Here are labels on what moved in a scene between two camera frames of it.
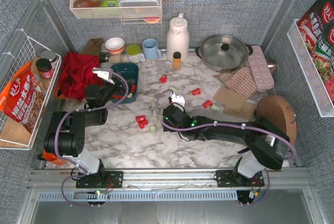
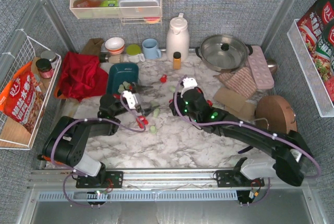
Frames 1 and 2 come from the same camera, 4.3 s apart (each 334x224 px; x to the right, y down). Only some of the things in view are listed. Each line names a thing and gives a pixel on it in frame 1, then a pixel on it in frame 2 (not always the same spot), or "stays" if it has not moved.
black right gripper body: x=169 y=116 → x=175 y=104
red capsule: x=140 y=118 stays
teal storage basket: x=130 y=71 stays
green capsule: x=152 y=129 stays
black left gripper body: x=115 y=88 → x=138 y=98
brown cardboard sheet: x=229 y=98 stays
